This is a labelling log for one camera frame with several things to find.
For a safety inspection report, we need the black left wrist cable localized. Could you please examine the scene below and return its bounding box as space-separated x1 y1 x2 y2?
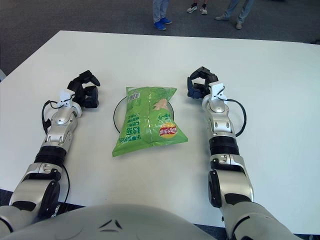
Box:
41 99 63 135

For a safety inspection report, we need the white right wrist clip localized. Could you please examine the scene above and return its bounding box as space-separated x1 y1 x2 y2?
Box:
209 83 228 106

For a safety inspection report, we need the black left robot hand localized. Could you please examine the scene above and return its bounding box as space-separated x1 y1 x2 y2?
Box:
66 70 102 109

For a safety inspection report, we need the white plate black rim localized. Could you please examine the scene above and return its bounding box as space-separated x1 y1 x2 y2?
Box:
112 96 175 133

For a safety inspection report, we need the person with tan shoes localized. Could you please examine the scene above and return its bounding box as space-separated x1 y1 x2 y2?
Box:
214 0 252 30

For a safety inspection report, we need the black left elbow cable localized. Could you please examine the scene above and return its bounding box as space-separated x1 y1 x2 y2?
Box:
61 164 71 203

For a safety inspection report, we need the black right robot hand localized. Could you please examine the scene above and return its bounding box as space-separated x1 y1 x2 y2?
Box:
186 66 220 100

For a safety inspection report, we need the person with blue shoes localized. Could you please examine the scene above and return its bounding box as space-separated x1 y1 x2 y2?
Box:
152 0 173 31

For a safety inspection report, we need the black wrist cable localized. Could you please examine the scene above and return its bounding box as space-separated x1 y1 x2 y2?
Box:
222 98 248 138
41 99 63 135

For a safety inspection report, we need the green chips snack bag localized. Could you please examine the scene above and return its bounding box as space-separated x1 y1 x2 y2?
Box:
111 86 188 158

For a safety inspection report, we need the person with white sneakers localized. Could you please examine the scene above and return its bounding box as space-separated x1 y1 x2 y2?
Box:
186 0 209 15

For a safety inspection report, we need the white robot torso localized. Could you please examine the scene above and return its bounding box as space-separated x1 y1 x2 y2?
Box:
0 203 216 240

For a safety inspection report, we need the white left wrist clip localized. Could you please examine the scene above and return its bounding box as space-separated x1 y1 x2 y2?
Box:
59 90 76 108

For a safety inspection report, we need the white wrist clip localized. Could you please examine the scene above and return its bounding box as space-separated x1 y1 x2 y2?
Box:
209 83 228 106
59 90 76 108

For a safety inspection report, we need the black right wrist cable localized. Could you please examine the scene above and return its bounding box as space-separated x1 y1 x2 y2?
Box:
222 98 248 138

